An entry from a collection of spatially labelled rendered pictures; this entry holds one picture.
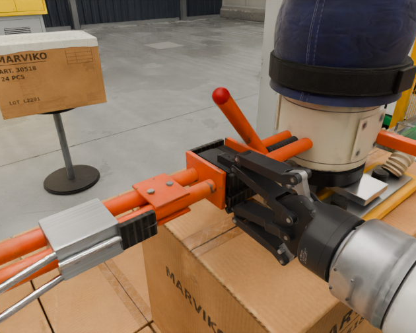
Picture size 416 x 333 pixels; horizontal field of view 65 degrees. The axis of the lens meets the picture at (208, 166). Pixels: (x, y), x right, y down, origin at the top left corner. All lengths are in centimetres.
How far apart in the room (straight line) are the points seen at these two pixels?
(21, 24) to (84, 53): 570
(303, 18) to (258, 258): 36
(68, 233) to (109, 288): 68
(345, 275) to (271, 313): 17
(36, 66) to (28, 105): 23
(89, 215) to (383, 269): 30
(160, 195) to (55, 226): 12
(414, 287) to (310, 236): 9
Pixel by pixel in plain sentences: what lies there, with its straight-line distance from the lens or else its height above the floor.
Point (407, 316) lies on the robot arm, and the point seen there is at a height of 109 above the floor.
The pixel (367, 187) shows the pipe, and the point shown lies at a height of 100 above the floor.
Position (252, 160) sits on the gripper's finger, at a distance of 39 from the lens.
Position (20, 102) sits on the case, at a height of 70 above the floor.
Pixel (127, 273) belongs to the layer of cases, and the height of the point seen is 54.
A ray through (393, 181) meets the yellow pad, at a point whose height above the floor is 97.
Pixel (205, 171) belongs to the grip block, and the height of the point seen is 109.
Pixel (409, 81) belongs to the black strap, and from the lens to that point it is 58.
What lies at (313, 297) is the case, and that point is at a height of 94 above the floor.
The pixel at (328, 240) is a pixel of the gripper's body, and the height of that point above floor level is 110.
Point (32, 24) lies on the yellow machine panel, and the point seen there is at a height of 56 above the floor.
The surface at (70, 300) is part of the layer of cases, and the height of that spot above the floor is 54.
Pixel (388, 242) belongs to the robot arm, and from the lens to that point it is 33.
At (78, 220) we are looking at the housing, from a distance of 39.
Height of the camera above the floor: 132
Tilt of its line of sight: 30 degrees down
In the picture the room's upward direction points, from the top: straight up
